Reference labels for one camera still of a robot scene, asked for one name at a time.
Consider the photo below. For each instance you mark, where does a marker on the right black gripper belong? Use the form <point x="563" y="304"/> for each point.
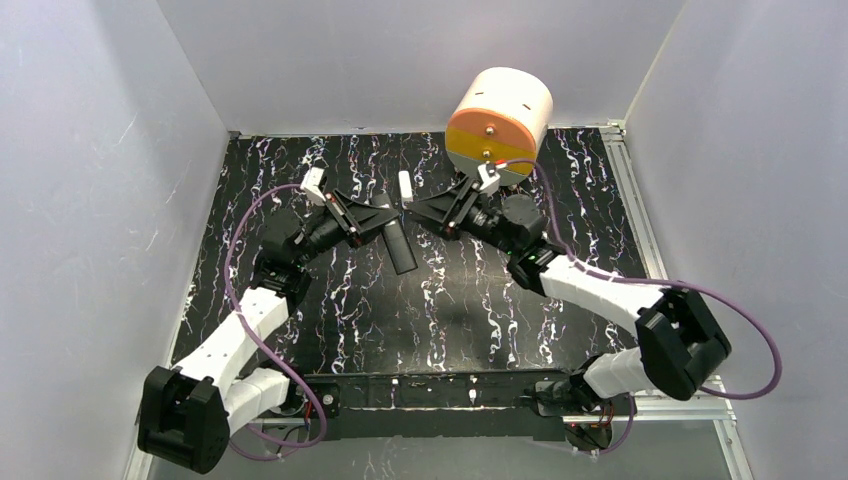
<point x="460" y="206"/>

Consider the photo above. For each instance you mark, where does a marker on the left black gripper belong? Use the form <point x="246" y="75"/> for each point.
<point x="342" y="219"/>

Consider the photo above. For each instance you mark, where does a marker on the black tv remote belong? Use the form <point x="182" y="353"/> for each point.
<point x="394" y="238"/>

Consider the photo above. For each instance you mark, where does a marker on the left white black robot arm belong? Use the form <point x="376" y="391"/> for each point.
<point x="189" y="412"/>

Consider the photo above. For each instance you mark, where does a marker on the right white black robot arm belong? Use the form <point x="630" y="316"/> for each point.
<point x="679" y="341"/>

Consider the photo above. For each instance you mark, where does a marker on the small white remote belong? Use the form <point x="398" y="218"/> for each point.
<point x="405" y="186"/>

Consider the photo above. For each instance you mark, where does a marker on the round three-drawer storage box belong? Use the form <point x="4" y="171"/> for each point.
<point x="504" y="115"/>

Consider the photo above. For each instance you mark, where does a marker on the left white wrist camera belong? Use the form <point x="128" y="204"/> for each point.
<point x="312" y="186"/>

